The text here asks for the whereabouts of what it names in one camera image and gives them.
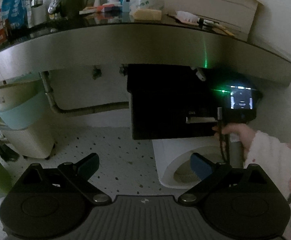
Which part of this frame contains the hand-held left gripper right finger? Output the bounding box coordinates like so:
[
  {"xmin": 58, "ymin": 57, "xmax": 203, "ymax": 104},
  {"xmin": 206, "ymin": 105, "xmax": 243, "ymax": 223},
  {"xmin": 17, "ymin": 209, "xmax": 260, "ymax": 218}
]
[{"xmin": 177, "ymin": 153, "xmax": 274, "ymax": 205}]

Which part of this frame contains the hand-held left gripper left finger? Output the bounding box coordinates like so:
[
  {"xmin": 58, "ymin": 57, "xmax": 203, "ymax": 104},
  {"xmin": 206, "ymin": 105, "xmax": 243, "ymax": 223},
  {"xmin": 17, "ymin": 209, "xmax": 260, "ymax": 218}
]
[{"xmin": 17, "ymin": 152, "xmax": 112, "ymax": 205}]

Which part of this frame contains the black drawer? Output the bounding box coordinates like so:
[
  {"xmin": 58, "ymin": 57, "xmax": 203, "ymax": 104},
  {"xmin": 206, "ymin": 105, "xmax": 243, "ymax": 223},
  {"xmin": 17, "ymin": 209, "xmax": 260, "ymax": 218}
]
[{"xmin": 127, "ymin": 64, "xmax": 236, "ymax": 141}]

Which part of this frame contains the person's right forearm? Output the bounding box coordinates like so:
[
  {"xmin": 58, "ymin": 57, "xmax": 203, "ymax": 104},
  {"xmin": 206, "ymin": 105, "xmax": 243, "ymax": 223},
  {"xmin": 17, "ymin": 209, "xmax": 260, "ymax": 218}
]
[{"xmin": 242, "ymin": 129, "xmax": 291, "ymax": 240}]

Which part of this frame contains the person's right hand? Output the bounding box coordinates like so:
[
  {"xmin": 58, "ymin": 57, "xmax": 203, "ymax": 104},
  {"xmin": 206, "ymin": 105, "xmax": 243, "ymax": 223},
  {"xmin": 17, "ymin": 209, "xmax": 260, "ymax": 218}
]
[{"xmin": 212, "ymin": 124, "xmax": 258, "ymax": 161}]

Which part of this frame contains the white plastic hooded box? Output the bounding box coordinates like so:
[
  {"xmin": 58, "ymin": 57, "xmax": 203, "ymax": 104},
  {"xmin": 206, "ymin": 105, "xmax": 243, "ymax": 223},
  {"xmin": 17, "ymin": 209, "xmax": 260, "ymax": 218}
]
[{"xmin": 152, "ymin": 137, "xmax": 245, "ymax": 188}]

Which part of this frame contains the white plastic clip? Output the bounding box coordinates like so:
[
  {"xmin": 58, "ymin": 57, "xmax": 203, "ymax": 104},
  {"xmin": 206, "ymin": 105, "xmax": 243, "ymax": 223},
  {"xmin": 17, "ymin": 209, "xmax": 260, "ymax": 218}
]
[{"xmin": 191, "ymin": 66, "xmax": 207, "ymax": 81}]

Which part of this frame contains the white brush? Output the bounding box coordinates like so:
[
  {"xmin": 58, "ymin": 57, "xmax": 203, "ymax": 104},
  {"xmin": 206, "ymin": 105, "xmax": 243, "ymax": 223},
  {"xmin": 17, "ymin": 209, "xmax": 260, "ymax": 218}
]
[{"xmin": 198, "ymin": 17, "xmax": 236, "ymax": 38}]

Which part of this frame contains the cream bin with blue bag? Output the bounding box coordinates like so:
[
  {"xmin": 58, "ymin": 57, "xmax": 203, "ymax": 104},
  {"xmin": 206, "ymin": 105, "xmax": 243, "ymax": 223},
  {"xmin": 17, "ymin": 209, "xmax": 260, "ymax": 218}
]
[{"xmin": 0, "ymin": 73, "xmax": 56, "ymax": 160}]

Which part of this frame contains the pink scrub brush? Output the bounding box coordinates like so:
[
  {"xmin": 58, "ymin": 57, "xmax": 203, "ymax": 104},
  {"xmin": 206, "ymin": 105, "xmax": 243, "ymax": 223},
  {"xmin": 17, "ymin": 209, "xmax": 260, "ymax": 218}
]
[{"xmin": 169, "ymin": 10, "xmax": 201, "ymax": 26}]

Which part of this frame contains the steel edged black counter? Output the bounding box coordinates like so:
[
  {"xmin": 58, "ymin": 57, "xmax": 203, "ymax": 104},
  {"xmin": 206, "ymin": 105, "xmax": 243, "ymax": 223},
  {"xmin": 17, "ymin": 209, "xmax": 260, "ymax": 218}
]
[{"xmin": 0, "ymin": 15, "xmax": 291, "ymax": 88}]

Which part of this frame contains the yellow sponge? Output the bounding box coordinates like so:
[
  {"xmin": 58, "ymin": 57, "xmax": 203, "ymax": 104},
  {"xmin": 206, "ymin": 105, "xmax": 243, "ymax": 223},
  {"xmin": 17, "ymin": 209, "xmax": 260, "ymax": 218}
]
[{"xmin": 132, "ymin": 9, "xmax": 162, "ymax": 21}]

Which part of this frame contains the pink sponge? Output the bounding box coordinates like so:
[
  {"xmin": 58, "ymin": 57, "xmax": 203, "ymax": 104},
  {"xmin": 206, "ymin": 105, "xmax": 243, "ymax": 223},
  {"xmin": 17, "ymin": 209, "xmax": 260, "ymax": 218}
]
[{"xmin": 79, "ymin": 3, "xmax": 122, "ymax": 15}]

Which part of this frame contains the dark cup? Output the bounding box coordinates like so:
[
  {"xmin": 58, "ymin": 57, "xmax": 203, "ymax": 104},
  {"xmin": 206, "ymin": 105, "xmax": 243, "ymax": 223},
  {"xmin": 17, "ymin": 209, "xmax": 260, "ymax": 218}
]
[{"xmin": 60, "ymin": 0, "xmax": 90, "ymax": 17}]

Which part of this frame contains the chrome faucet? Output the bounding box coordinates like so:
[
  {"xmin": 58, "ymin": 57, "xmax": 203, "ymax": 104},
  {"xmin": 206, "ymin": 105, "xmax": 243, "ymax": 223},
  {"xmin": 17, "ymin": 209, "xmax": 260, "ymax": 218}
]
[{"xmin": 25, "ymin": 0, "xmax": 65, "ymax": 15}]

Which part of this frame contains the blue printed packet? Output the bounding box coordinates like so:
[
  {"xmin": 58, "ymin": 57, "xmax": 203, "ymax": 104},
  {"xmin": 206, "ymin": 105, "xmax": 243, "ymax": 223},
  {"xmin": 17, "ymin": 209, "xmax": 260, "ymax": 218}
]
[{"xmin": 3, "ymin": 0, "xmax": 32, "ymax": 28}]

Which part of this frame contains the grey corrugated drain hose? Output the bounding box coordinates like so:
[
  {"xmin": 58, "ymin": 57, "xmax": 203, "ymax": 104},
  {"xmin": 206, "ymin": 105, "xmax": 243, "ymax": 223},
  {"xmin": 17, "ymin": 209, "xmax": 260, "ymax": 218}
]
[{"xmin": 39, "ymin": 71, "xmax": 131, "ymax": 116}]

